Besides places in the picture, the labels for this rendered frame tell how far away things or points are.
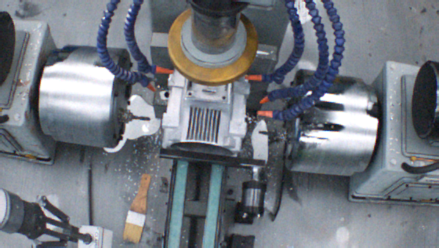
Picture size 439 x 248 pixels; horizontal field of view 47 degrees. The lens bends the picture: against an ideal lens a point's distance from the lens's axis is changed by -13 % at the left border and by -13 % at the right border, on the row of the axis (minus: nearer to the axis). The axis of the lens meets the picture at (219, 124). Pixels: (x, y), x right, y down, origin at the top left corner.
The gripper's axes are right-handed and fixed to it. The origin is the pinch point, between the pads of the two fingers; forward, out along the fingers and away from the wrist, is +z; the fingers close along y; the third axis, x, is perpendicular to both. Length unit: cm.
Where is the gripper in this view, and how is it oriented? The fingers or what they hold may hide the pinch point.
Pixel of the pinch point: (76, 235)
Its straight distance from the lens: 129.8
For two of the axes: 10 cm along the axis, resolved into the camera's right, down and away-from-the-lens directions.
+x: -8.6, 0.7, 5.0
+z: 5.0, 3.3, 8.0
